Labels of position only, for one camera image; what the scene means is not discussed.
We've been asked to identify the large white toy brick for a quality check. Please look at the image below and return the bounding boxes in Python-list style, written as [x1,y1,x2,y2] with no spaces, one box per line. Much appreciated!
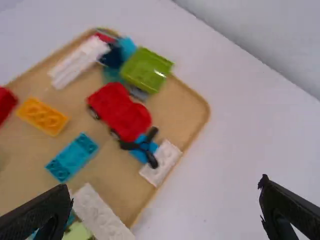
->
[71,182,136,240]

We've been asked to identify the pale green toy brick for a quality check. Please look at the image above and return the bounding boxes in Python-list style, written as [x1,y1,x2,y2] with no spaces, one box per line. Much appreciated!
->
[61,221,95,240]

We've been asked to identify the orange toy brick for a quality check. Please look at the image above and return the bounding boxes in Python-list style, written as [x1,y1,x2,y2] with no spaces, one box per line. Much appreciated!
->
[15,96,70,138]

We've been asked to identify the long white toy brick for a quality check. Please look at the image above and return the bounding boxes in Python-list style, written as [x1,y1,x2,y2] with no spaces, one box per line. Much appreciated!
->
[47,34,112,90]

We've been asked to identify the small red toy brick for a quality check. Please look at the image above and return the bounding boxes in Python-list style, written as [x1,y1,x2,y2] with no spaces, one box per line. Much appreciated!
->
[96,31,117,45]

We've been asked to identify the small teal toy brick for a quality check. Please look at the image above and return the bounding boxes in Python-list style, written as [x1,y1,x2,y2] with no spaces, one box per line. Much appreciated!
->
[116,36,138,61]

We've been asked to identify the red toy car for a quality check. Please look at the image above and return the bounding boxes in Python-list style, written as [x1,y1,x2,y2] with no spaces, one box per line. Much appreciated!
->
[86,81,153,142]

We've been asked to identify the tan tray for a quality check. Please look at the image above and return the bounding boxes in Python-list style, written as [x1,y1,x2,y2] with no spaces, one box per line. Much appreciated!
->
[0,27,211,230]

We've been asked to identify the large green toy brick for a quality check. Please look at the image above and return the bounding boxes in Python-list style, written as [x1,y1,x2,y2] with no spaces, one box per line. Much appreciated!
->
[119,46,175,95]

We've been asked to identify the long teal toy brick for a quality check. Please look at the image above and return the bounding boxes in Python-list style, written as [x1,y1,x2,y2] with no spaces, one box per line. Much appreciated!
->
[44,132,100,183]

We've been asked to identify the dark blue toy brick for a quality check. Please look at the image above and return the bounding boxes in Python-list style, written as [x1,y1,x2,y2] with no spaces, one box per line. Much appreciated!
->
[99,48,126,68]

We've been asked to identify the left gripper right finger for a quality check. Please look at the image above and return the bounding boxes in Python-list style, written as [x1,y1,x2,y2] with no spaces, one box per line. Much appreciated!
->
[257,174,320,240]

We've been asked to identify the grey toy brick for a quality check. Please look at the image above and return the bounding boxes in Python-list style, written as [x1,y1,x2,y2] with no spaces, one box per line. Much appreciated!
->
[128,86,148,102]

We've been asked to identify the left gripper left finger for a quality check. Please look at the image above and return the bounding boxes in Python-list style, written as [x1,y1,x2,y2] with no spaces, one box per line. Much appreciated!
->
[0,183,75,240]

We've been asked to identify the small white toy brick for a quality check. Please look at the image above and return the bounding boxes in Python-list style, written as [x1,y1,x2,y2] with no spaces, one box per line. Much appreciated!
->
[138,139,183,188]

